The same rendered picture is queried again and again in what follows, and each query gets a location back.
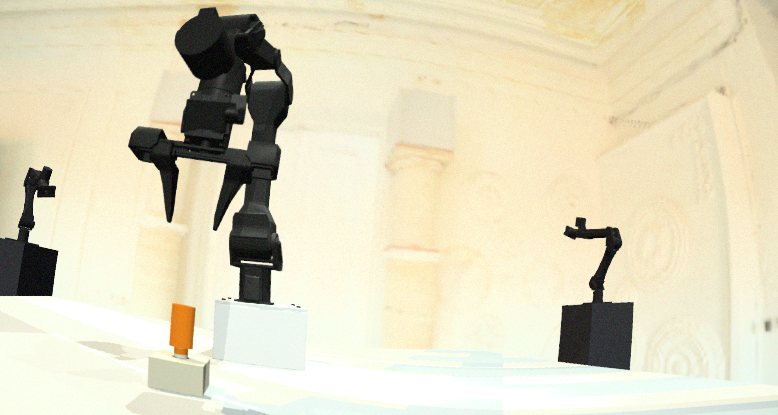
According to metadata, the white marker with orange band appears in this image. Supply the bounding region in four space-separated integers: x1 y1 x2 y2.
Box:
173 347 189 359

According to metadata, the orange marker cap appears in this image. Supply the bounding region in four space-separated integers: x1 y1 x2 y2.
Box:
169 303 196 350

